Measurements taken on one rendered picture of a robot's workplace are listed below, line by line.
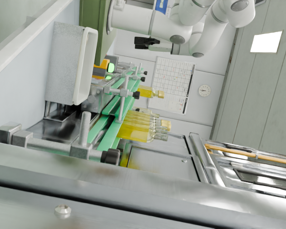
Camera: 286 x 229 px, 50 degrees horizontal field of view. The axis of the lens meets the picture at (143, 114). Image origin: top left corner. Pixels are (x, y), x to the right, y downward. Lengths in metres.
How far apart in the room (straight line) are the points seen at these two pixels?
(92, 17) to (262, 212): 1.00
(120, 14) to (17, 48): 0.56
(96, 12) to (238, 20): 0.47
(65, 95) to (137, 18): 0.44
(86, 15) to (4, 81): 0.54
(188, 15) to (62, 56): 0.45
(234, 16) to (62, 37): 0.52
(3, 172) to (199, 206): 0.12
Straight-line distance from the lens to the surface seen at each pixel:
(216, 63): 7.17
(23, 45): 0.74
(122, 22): 1.20
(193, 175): 1.23
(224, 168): 1.55
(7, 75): 0.68
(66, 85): 0.90
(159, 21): 1.18
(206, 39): 1.20
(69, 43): 0.89
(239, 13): 1.03
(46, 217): 0.18
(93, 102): 1.08
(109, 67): 1.48
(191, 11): 1.09
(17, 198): 0.20
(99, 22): 1.14
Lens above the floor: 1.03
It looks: level
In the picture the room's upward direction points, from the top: 101 degrees clockwise
